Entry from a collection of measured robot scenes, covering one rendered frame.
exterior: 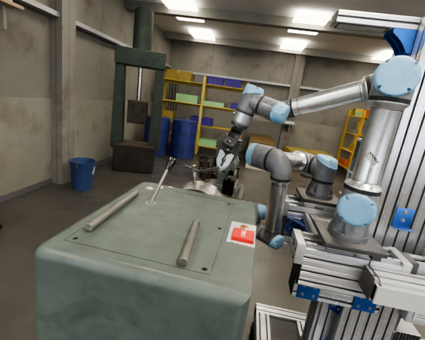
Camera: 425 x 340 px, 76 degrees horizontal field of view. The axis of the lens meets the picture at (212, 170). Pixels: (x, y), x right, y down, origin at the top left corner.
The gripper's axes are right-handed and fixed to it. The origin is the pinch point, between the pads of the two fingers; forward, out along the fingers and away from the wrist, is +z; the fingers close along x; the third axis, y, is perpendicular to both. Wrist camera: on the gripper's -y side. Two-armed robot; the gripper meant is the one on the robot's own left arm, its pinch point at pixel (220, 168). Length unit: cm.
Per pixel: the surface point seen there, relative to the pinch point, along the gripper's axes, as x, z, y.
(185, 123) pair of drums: 160, 83, 566
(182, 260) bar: -4, 6, -59
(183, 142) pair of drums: 147, 130, 566
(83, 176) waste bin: 199, 164, 244
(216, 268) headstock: -11, 6, -57
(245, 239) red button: -16.2, 3.4, -42.2
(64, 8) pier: 298, -46, 258
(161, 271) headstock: -1, 8, -62
